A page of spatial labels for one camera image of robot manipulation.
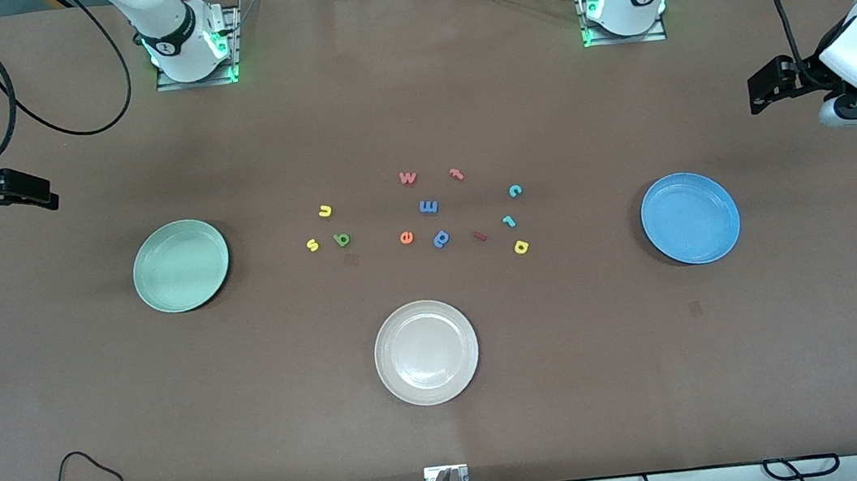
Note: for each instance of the teal foam letter c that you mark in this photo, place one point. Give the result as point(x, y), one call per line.
point(511, 192)

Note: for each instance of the yellow foam letter a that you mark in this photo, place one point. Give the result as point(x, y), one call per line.
point(525, 247)

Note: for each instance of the teal foam letter r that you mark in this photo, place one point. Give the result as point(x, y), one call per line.
point(509, 222)

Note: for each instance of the yellow foam letter s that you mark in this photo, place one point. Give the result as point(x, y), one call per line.
point(312, 245)

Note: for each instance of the yellow foam letter u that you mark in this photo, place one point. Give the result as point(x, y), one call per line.
point(325, 214)

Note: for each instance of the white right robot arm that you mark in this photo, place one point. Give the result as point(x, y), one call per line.
point(164, 19)

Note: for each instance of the blue plate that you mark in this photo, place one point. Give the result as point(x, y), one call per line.
point(690, 218)

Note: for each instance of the green plate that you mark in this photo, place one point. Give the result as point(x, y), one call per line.
point(181, 266)

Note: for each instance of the pink foam letter t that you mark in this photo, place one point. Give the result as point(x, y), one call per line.
point(457, 174)

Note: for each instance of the red foam letter i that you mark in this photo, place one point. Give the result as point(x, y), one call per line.
point(480, 236)

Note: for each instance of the green foam letter b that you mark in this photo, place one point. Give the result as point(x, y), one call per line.
point(338, 240)

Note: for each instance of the blue foam letter p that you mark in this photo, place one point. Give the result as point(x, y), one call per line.
point(444, 236)

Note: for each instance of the blue foam letter m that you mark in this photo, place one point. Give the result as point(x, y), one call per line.
point(428, 207)

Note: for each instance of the pink foam letter w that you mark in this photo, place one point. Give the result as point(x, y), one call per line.
point(408, 178)

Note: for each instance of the orange foam letter e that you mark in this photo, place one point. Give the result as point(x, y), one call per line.
point(403, 237)

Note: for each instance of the beige plate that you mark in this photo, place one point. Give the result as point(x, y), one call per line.
point(426, 353)

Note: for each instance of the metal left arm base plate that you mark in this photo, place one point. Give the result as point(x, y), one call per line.
point(624, 39)

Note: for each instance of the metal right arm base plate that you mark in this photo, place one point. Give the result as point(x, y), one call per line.
point(196, 82)

